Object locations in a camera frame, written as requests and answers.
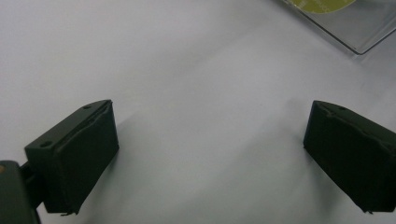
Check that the pale grey table mat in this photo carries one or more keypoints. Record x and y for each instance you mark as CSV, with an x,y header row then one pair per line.
x,y
199,93

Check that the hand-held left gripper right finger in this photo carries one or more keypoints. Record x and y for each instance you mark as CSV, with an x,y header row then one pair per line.
x,y
351,155

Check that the pile of green lime slices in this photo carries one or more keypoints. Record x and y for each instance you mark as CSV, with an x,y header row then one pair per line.
x,y
320,5

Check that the clear plastic box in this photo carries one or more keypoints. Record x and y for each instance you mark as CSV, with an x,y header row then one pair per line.
x,y
367,28

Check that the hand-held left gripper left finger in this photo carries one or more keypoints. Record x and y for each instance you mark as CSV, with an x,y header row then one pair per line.
x,y
77,161

